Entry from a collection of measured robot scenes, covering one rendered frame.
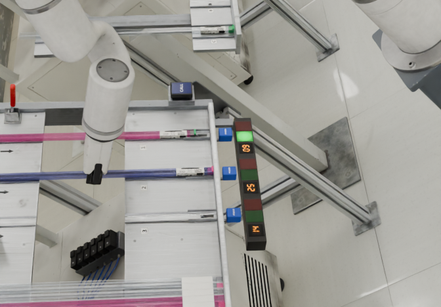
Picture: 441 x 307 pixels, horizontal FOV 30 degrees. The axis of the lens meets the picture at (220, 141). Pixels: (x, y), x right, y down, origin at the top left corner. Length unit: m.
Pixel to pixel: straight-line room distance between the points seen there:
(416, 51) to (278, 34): 1.52
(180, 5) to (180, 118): 0.96
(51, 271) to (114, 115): 0.81
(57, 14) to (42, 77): 1.54
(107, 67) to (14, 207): 0.39
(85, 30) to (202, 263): 0.52
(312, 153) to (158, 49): 0.65
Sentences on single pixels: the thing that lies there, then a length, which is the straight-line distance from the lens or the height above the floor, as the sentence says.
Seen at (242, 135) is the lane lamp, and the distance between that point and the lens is 1.87.
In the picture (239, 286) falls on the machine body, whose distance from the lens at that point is 2.26.
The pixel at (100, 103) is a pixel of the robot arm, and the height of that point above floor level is 1.07.
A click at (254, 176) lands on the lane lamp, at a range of 1.80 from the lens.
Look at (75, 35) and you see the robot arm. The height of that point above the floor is 1.21.
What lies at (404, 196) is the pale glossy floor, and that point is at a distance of 2.39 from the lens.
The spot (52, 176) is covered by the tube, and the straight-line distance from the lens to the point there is 1.78.
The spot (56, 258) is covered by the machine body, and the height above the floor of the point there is 0.62.
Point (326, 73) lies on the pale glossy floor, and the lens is 2.81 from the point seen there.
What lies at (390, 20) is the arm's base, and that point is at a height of 0.82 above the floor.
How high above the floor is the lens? 1.84
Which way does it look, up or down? 38 degrees down
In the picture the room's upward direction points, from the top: 56 degrees counter-clockwise
